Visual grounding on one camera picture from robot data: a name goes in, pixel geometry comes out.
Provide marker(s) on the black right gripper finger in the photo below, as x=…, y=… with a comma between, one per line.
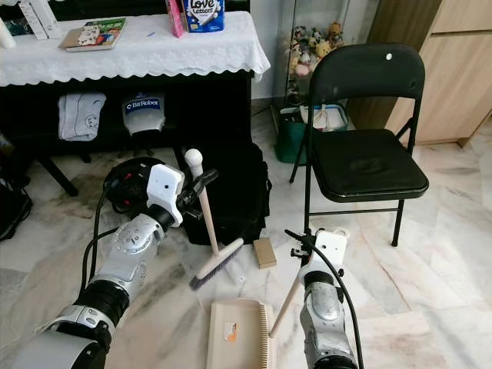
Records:
x=297, y=252
x=296, y=235

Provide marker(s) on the blue Love Letters pack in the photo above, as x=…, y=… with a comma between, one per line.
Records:
x=204, y=17

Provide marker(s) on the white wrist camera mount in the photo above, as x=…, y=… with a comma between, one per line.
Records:
x=163, y=192
x=330, y=252

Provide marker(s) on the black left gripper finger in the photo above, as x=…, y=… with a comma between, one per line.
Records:
x=211, y=186
x=189, y=192

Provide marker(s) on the black plastic bucket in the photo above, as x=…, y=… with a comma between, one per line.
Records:
x=127, y=184

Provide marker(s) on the white lace tablecloth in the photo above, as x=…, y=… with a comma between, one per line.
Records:
x=177, y=54

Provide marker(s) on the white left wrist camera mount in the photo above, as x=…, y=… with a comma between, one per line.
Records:
x=163, y=192

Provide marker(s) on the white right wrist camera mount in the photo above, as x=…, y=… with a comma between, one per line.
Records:
x=330, y=252

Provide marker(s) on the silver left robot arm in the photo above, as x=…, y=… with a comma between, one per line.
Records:
x=131, y=257

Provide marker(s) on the pink box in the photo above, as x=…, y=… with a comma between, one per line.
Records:
x=175, y=19

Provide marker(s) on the black upright piano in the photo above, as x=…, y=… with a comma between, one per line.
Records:
x=207, y=104

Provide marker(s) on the white lint roller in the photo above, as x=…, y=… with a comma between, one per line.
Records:
x=8, y=34

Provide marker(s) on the small brown block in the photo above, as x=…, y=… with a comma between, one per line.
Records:
x=264, y=253

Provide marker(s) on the green picture book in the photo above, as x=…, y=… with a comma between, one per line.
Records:
x=108, y=32

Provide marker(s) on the glass cabinet with plush toys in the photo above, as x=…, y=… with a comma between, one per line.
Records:
x=315, y=50

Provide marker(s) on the green plastic container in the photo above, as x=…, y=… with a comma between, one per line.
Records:
x=286, y=142

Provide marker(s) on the black folding chair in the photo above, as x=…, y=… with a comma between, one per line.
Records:
x=365, y=161

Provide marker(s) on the folded white cloth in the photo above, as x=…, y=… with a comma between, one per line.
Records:
x=81, y=117

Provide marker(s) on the light wooden cabinet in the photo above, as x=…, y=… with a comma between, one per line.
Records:
x=457, y=73

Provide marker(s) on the white upright box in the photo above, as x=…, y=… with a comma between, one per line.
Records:
x=31, y=19
x=50, y=17

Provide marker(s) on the black backpack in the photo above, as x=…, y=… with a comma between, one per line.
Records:
x=242, y=196

